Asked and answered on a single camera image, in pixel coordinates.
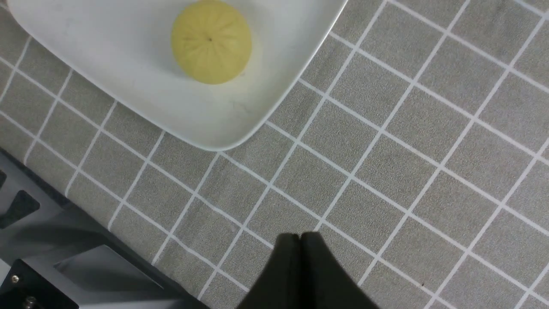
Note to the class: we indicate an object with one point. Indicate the yellow steamed bun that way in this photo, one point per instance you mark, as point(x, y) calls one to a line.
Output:
point(211, 41)

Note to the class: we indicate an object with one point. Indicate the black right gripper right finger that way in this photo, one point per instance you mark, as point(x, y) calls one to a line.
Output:
point(324, 283)

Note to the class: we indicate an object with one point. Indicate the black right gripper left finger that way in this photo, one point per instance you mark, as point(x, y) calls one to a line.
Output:
point(278, 285)

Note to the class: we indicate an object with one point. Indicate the white square plate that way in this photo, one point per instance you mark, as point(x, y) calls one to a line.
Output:
point(123, 47)

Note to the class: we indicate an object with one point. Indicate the grey checked tablecloth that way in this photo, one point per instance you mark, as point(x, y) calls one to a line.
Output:
point(415, 142)

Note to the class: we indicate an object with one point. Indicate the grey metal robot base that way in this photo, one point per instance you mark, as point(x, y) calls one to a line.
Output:
point(56, 256)

